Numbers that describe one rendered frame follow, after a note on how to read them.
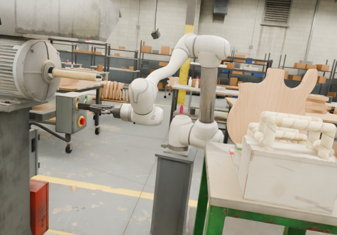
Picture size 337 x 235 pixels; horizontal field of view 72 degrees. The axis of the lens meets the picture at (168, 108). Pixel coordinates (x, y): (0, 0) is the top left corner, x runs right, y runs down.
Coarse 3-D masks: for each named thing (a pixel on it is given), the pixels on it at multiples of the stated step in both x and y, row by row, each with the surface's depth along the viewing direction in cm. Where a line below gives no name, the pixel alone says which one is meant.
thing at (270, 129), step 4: (268, 124) 72; (272, 124) 71; (268, 128) 72; (272, 128) 71; (264, 132) 74; (268, 132) 72; (272, 132) 72; (264, 136) 73; (268, 136) 72; (272, 136) 72; (268, 140) 72; (272, 140) 72; (268, 144) 72; (272, 144) 73; (264, 148) 73; (268, 148) 73
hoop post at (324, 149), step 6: (330, 132) 69; (324, 138) 70; (330, 138) 69; (324, 144) 70; (330, 144) 70; (318, 150) 72; (324, 150) 70; (330, 150) 70; (318, 156) 72; (324, 156) 70
